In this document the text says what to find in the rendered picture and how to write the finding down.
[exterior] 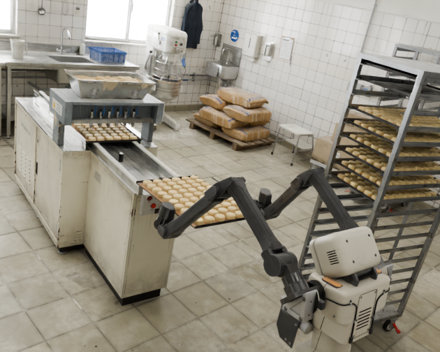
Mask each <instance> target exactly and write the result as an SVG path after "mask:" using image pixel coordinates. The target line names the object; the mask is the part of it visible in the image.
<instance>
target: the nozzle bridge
mask: <svg viewBox="0 0 440 352"><path fill-rule="evenodd" d="M95 105H96V113H95V115H94V118H93V119H90V114H91V109H94V112H95ZM137 105H138V107H137ZM104 106H105V112H104V114H103V115H102V119H99V112H100V109H102V112H103V111H104ZM112 106H114V110H113V113H112ZM121 106H122V112H121ZM129 106H130V113H129ZM163 108H164V103H163V102H161V101H160V100H158V99H157V98H154V97H153V96H151V95H150V94H147V95H146V96H145V97H144V99H108V98H80V97H79V96H78V95H77V94H75V93H74V92H73V90H72V89H57V88H50V106H49V111H50V112H51V113H52V114H53V115H54V119H53V134H52V139H53V141H54V142H55V143H56V144H57V145H58V146H62V145H64V127H65V126H71V125H72V124H109V123H142V130H141V138H143V139H144V140H146V141H147V142H152V137H153V131H154V124H161V122H162V117H163ZM109 109H111V114H112V115H111V116H110V119H108V110H109ZM117 109H119V113H120V112H121V115H119V119H116V112H117ZM125 109H127V114H128V113H129V115H127V118H126V119H124V112H125ZM133 109H135V113H137V109H138V113H137V115H135V118H134V119H133V118H132V113H133Z"/></svg>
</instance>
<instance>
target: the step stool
mask: <svg viewBox="0 0 440 352"><path fill-rule="evenodd" d="M281 128H283V129H286V130H287V131H290V132H291V133H293V139H285V140H277V138H278V136H279V132H280V129H281ZM294 134H296V135H298V139H294ZM306 135H310V136H312V145H310V144H308V143H306V142H304V141H302V140H300V137H301V136H306ZM278 141H286V142H289V143H291V144H292V145H293V147H292V153H294V154H293V159H292V161H291V166H293V160H294V158H295V153H296V152H307V151H312V153H313V151H314V135H313V133H312V132H310V131H308V130H306V129H304V128H302V127H300V126H297V125H295V124H280V125H279V130H278V133H277V137H276V140H275V142H274V147H273V149H272V152H271V154H273V151H274V148H275V145H276V143H277V142H278ZM294 146H295V151H294ZM297 147H298V148H300V149H301V150H297ZM305 149H308V150H305ZM296 150H297V151H296Z"/></svg>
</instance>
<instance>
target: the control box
mask: <svg viewBox="0 0 440 352"><path fill-rule="evenodd" d="M149 196H151V197H152V200H151V201H148V200H147V199H148V197H149ZM152 204H156V207H155V208H151V205H152ZM161 204H162V203H161V202H159V201H158V200H157V199H156V198H155V197H153V196H152V195H150V194H149V193H147V192H144V193H142V195H141V201H140V212H139V214H140V215H141V216H143V215H148V214H158V213H156V209H159V210H160V207H161Z"/></svg>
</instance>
